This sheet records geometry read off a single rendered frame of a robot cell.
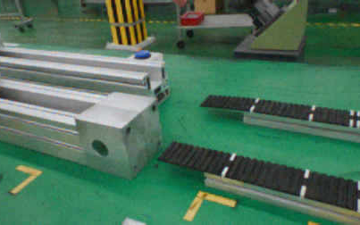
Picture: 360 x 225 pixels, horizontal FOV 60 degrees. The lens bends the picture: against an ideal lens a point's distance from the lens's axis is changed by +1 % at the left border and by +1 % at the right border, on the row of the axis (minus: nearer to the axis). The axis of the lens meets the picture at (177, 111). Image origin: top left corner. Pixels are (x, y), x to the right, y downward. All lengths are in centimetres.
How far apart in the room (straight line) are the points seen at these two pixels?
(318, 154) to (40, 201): 43
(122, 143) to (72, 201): 11
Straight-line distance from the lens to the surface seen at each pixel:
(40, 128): 58
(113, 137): 46
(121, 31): 402
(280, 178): 43
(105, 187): 49
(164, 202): 45
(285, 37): 101
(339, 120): 58
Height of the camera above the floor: 109
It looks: 28 degrees down
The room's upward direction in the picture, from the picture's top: 6 degrees counter-clockwise
